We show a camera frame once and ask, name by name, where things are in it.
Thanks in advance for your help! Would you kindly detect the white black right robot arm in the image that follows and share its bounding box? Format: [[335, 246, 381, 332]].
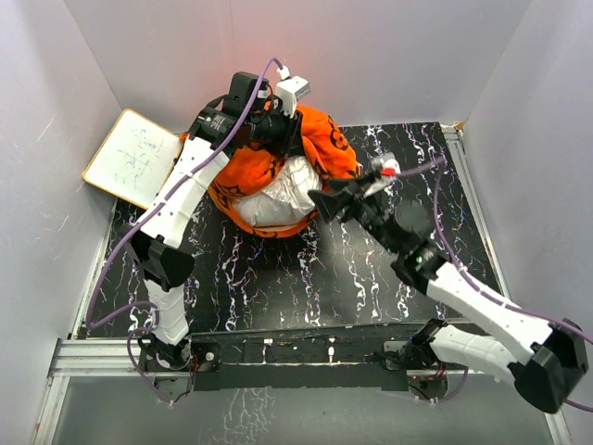
[[309, 178, 588, 413]]

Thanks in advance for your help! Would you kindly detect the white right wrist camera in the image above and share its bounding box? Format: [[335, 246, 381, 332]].
[[363, 152, 401, 198]]

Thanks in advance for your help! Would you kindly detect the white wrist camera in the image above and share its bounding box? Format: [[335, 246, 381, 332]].
[[274, 66, 311, 118], [363, 152, 401, 198]]

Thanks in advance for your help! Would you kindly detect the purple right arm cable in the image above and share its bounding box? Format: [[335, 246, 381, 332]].
[[393, 155, 593, 413]]

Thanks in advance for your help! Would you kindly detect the orange patterned plush pillowcase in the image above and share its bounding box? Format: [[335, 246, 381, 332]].
[[208, 106, 361, 238]]

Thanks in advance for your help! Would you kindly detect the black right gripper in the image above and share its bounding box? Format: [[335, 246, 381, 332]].
[[307, 173, 400, 255]]

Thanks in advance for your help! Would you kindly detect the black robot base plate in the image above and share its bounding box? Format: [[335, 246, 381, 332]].
[[133, 324, 469, 393]]

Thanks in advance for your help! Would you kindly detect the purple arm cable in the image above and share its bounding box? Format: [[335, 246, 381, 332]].
[[393, 155, 593, 413], [85, 56, 284, 409]]

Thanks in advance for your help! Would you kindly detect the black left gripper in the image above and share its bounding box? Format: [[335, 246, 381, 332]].
[[246, 102, 304, 158]]

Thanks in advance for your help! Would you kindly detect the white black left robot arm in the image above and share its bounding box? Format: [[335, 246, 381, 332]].
[[126, 69, 310, 370]]

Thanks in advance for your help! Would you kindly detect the small white dry-erase board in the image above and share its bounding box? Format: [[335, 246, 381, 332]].
[[82, 108, 183, 209]]

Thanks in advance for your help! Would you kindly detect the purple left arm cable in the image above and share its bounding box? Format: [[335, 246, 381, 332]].
[[85, 56, 284, 409]]

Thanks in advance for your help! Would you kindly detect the white pillow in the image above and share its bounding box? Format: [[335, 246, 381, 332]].
[[233, 157, 322, 228]]

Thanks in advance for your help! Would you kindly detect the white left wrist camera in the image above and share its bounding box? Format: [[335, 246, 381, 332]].
[[274, 66, 311, 118]]

